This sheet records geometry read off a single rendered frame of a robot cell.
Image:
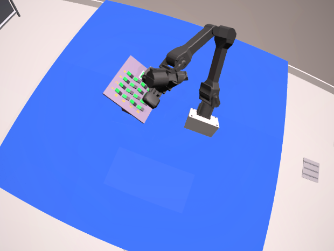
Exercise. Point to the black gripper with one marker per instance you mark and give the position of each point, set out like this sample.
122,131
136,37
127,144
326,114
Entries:
151,98

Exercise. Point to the grey switch panel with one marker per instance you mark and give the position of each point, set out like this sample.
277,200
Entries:
127,90

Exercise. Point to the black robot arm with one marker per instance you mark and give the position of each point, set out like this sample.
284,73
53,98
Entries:
181,56

